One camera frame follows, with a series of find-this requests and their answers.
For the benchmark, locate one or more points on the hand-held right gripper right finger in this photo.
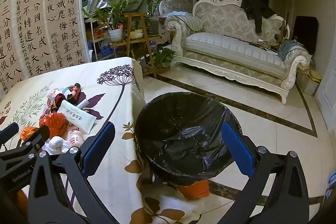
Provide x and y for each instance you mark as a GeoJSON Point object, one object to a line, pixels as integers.
{"type": "Point", "coordinates": [237, 148]}

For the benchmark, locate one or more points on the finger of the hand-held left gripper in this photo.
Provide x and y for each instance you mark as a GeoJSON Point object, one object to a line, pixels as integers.
{"type": "Point", "coordinates": [39, 134]}
{"type": "Point", "coordinates": [9, 130]}

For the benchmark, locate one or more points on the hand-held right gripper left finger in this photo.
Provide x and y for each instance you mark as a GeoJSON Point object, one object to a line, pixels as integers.
{"type": "Point", "coordinates": [99, 142]}

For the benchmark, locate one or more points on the orange plastic bag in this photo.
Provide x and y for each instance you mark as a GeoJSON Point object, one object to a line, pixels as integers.
{"type": "Point", "coordinates": [53, 121]}
{"type": "Point", "coordinates": [29, 132]}

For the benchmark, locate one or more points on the white tissue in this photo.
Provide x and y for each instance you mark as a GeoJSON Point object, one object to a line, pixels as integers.
{"type": "Point", "coordinates": [56, 144]}

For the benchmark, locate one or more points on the small white yogurt bottle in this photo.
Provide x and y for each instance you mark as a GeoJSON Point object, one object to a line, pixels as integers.
{"type": "Point", "coordinates": [74, 138]}

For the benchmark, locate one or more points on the gold label dark bottle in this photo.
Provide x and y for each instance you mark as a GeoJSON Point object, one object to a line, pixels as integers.
{"type": "Point", "coordinates": [51, 106]}

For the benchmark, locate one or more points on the white tissue packet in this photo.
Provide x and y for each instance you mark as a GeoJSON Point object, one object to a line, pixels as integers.
{"type": "Point", "coordinates": [78, 116]}

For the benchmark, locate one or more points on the dark red cloth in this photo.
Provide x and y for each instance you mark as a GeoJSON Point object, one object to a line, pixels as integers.
{"type": "Point", "coordinates": [59, 100]}

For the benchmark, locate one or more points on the white toothpaste tube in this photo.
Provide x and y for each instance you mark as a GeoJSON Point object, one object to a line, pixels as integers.
{"type": "Point", "coordinates": [85, 103]}

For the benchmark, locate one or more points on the clear plastic wrapper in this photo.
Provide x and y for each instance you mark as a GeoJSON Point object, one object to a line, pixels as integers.
{"type": "Point", "coordinates": [53, 92]}

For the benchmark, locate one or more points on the teal and white carton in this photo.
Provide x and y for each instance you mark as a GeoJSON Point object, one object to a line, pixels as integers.
{"type": "Point", "coordinates": [67, 95]}

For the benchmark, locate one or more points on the gold braided tassel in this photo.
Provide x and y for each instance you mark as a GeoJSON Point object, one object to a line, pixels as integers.
{"type": "Point", "coordinates": [69, 87]}

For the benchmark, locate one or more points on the red label bottle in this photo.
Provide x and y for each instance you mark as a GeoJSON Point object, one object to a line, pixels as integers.
{"type": "Point", "coordinates": [76, 91]}

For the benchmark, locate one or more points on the orange waste bin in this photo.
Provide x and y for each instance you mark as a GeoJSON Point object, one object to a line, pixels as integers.
{"type": "Point", "coordinates": [194, 190]}

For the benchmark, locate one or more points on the black-lined trash bin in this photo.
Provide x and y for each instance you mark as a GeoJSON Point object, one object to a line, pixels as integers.
{"type": "Point", "coordinates": [183, 119]}

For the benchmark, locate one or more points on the floral tablecloth table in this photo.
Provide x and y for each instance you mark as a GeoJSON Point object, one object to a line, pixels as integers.
{"type": "Point", "coordinates": [113, 98]}

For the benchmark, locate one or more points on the blue plastic crate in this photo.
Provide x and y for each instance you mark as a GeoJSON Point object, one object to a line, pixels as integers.
{"type": "Point", "coordinates": [106, 49]}

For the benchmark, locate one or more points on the grey box with yellow cloth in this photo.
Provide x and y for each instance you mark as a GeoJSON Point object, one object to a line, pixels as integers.
{"type": "Point", "coordinates": [307, 85]}

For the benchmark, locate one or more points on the blue striped cloth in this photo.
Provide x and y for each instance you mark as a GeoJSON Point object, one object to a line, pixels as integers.
{"type": "Point", "coordinates": [332, 184]}

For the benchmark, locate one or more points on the white door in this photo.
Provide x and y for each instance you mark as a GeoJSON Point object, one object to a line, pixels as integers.
{"type": "Point", "coordinates": [328, 95]}

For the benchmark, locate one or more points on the scattered papers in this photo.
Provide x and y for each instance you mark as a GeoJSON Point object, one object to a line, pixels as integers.
{"type": "Point", "coordinates": [265, 46]}

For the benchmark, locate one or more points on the ornate white sofa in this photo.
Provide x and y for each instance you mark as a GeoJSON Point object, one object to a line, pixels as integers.
{"type": "Point", "coordinates": [223, 43]}

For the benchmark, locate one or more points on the small leafy green plant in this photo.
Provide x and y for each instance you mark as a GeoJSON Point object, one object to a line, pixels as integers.
{"type": "Point", "coordinates": [162, 57]}

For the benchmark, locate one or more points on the plant in white pot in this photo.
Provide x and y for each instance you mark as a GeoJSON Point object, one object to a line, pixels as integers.
{"type": "Point", "coordinates": [116, 34]}

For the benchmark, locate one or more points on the teal blanket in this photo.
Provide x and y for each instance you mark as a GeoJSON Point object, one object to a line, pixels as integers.
{"type": "Point", "coordinates": [288, 48]}

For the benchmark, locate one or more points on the white metal shelf rack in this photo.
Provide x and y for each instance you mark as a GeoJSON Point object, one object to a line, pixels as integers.
{"type": "Point", "coordinates": [92, 29]}

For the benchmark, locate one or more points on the small yellow pot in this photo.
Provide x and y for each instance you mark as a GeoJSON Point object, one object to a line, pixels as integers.
{"type": "Point", "coordinates": [136, 34]}

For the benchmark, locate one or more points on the wooden plant stand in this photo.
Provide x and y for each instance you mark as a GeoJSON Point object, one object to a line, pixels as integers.
{"type": "Point", "coordinates": [128, 29]}

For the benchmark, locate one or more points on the tall plant in dark pot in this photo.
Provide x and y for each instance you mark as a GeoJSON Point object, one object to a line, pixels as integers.
{"type": "Point", "coordinates": [152, 26]}

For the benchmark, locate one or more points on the black jacket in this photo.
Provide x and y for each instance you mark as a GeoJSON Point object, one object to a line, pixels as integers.
{"type": "Point", "coordinates": [253, 8]}

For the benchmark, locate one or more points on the ornate white armchair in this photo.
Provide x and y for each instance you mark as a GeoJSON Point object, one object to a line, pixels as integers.
{"type": "Point", "coordinates": [173, 5]}

